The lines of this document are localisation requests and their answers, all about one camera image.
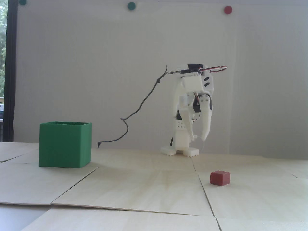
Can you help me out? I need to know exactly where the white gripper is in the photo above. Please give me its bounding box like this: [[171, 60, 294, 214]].
[[178, 73, 215, 143]]

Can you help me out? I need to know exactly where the red block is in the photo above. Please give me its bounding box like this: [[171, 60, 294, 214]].
[[210, 170, 231, 186]]

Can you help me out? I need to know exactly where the green open box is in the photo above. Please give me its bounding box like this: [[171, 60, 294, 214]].
[[38, 122, 93, 169]]

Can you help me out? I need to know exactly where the light plywood sheet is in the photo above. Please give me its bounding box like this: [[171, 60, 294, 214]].
[[192, 154, 308, 178], [91, 147, 196, 172], [197, 171, 308, 220], [0, 162, 99, 205], [22, 208, 222, 231], [51, 167, 215, 216], [0, 142, 40, 162]]

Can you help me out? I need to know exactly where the white backdrop board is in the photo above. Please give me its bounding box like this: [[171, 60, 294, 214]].
[[14, 0, 308, 160]]

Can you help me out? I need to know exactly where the white base power cable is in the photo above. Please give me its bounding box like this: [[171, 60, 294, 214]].
[[196, 135, 205, 154]]

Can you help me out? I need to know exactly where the dark thin camera cable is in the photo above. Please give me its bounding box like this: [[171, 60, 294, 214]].
[[97, 65, 189, 148]]

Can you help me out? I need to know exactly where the black window frame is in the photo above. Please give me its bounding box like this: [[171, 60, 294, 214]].
[[5, 0, 19, 143]]

